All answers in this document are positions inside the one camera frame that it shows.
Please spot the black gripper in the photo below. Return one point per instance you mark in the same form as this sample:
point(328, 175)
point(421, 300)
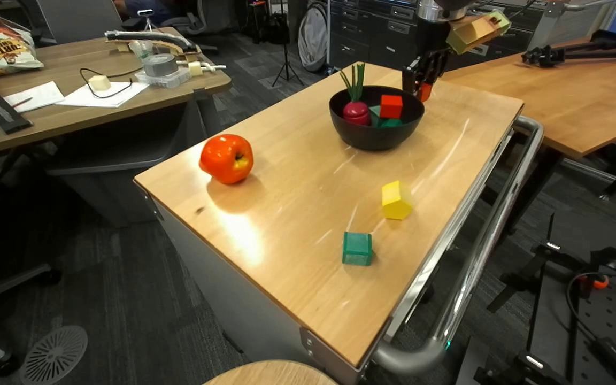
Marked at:
point(431, 64)

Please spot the small orange red block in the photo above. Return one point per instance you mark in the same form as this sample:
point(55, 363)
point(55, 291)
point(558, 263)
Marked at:
point(425, 93)

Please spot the red cube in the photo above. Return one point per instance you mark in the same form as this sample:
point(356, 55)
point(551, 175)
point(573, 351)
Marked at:
point(389, 105)

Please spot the green cube edge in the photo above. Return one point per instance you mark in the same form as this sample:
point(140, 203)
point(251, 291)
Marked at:
point(376, 113)

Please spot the green cube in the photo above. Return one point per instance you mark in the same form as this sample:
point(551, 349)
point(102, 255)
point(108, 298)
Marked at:
point(357, 248)
point(389, 125)

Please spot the red orange toy apple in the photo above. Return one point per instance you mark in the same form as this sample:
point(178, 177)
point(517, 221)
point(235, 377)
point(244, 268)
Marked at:
point(227, 159)

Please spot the red toy radish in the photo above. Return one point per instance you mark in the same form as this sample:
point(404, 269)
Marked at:
point(356, 109)

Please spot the black bowl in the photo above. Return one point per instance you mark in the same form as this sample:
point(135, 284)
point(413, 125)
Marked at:
point(371, 138)

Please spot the yellow cube near headset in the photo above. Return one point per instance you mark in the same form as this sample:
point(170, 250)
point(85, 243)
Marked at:
point(396, 202)

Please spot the wooden office desk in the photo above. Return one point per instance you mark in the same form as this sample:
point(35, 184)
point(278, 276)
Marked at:
point(40, 105)

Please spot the round wooden stool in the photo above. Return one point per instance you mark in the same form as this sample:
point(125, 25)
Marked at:
point(272, 372)

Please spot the white paper sheets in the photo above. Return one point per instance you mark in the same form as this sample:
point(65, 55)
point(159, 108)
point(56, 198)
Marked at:
point(102, 93)

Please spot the chip snack bag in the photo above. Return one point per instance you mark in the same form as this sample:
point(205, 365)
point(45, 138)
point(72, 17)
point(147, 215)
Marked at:
point(18, 50)

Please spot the metal cart handle bar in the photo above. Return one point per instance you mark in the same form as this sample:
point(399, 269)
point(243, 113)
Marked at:
point(476, 226)

